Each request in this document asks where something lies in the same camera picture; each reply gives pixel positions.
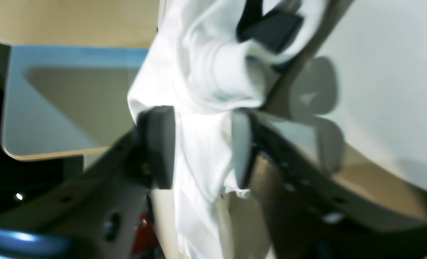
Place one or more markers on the grey bin right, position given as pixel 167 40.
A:
pixel 70 67

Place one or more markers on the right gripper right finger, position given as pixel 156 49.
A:
pixel 319 219

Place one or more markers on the white printed t-shirt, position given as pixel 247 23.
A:
pixel 209 58

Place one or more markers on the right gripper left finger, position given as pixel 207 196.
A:
pixel 95 215

